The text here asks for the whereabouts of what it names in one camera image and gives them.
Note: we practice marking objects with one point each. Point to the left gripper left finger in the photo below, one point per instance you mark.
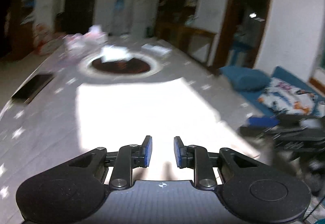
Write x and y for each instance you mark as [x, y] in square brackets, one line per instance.
[128, 158]

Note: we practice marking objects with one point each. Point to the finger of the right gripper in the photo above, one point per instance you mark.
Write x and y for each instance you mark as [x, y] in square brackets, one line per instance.
[263, 121]

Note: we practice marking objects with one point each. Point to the black smartphone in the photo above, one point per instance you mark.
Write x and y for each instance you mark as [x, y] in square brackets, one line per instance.
[32, 88]

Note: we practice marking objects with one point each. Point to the dark display cabinet right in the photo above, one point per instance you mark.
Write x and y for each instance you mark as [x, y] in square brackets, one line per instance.
[174, 12]

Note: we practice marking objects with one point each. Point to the dark wooden door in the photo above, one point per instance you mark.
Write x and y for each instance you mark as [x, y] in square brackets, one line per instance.
[78, 16]

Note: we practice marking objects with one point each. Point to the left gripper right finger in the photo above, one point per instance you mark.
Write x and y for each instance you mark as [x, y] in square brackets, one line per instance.
[199, 160]

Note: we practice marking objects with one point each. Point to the blue pillow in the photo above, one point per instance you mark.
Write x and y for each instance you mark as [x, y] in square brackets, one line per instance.
[245, 79]

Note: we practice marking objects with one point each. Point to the white refrigerator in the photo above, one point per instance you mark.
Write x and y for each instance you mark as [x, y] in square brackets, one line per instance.
[140, 15]

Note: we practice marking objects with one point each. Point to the water dispenser with blue bottle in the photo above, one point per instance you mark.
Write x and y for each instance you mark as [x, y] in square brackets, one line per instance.
[118, 20]

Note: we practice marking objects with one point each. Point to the blue sofa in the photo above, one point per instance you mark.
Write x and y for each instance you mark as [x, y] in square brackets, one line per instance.
[281, 73]

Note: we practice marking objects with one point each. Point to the round hotpot stove inset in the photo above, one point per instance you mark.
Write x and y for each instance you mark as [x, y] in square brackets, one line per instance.
[138, 67]

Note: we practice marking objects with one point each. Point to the white tissue sheet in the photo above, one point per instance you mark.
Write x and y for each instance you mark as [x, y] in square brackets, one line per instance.
[115, 53]

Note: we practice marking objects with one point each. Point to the pink tissue box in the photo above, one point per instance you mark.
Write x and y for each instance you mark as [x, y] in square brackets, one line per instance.
[95, 35]

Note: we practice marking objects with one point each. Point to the butterfly print cushion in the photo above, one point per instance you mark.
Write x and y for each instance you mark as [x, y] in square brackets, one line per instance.
[281, 96]

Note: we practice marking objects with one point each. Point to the cream sweatshirt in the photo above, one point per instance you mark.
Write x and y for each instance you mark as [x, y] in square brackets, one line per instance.
[112, 116]

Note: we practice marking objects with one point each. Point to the white remote control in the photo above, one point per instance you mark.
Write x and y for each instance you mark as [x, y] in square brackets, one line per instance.
[157, 50]

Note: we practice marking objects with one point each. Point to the brown wooden side table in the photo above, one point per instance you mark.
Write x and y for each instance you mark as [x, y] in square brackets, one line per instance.
[196, 43]

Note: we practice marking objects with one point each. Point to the dark wooden shelf cabinet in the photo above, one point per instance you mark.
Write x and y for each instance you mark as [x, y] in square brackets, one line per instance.
[17, 38]

